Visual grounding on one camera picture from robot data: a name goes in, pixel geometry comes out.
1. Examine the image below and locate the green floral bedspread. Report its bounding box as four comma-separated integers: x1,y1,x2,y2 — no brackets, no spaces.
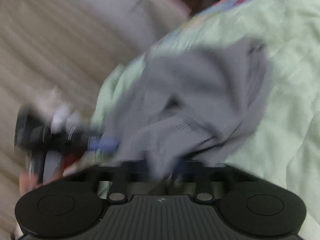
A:
89,0,320,240

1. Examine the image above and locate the grey ribbed knit garment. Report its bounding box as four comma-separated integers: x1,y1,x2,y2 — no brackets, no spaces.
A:
105,38,271,178

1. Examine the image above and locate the beige curtain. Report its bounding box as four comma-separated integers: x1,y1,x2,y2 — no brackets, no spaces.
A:
0,0,151,240

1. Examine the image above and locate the person's left hand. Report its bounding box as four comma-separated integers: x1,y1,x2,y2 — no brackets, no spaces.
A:
19,164,78,196

